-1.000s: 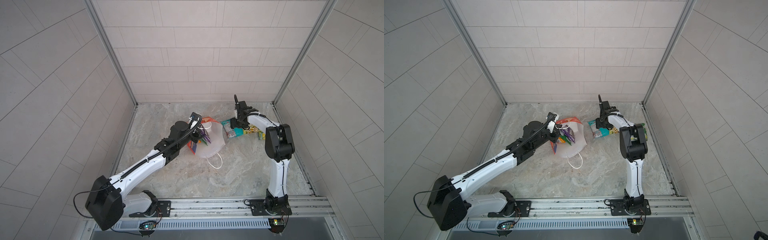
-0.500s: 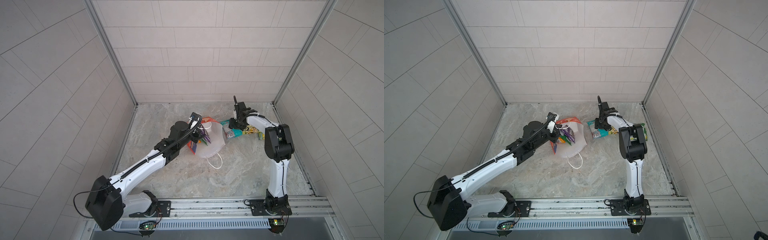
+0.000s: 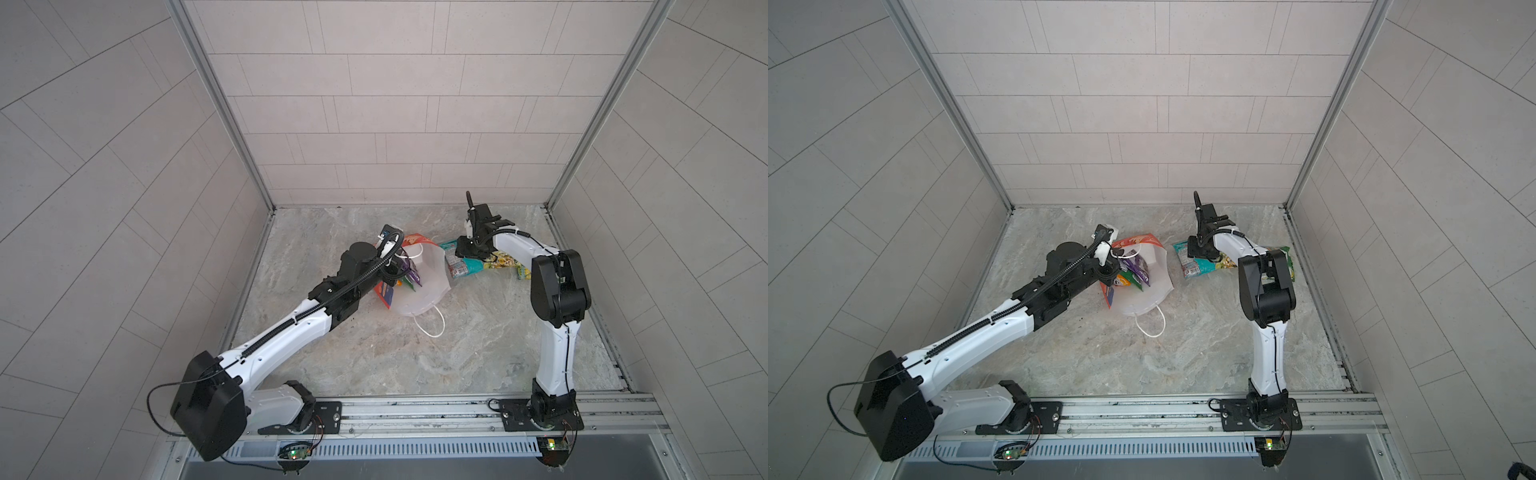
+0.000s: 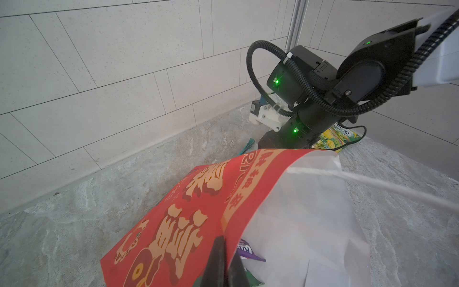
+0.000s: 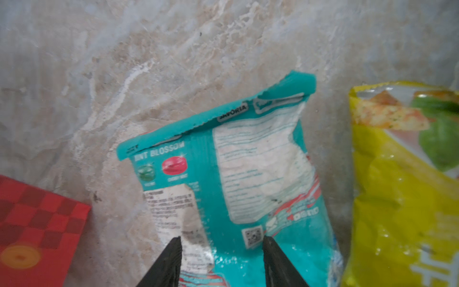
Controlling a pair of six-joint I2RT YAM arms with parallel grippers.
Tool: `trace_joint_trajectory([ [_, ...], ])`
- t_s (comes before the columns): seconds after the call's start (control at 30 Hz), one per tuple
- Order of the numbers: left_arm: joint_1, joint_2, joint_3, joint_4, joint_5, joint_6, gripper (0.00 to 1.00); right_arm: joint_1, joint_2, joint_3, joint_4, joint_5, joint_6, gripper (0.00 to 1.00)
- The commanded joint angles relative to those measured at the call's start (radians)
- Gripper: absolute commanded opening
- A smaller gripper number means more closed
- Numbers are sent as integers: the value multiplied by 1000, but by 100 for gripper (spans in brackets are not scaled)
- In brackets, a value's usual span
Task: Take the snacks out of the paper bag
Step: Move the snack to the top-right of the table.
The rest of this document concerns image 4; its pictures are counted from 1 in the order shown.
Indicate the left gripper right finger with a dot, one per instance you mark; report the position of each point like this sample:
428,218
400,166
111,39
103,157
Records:
236,274

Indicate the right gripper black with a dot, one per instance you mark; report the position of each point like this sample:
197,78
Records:
308,120

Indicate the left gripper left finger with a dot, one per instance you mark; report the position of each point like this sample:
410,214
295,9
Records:
214,274

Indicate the purple snack packet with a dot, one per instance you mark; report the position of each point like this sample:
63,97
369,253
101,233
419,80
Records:
245,251

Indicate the green snack packet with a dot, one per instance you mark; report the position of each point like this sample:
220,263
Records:
339,136

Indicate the teal snack packet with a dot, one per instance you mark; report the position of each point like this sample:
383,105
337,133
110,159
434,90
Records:
248,146

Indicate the red paper gift bag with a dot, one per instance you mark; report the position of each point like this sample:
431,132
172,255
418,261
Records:
290,205

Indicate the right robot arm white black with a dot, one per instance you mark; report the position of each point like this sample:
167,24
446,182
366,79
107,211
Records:
391,63

